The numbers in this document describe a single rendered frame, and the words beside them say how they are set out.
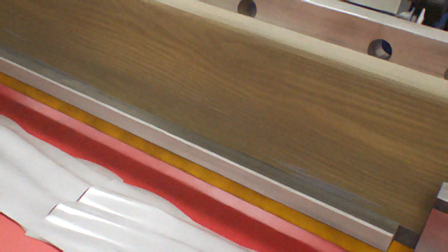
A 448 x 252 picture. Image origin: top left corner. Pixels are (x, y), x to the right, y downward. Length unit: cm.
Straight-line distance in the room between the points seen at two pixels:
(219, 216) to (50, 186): 9
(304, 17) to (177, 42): 24
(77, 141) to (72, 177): 6
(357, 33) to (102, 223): 31
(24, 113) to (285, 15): 26
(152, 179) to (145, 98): 5
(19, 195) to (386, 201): 18
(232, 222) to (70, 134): 13
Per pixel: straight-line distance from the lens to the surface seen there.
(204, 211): 30
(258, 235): 29
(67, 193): 29
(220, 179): 30
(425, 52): 48
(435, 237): 25
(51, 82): 34
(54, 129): 37
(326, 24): 50
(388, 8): 54
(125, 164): 33
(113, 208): 28
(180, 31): 28
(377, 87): 24
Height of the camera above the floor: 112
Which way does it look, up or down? 24 degrees down
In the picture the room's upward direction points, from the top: 12 degrees clockwise
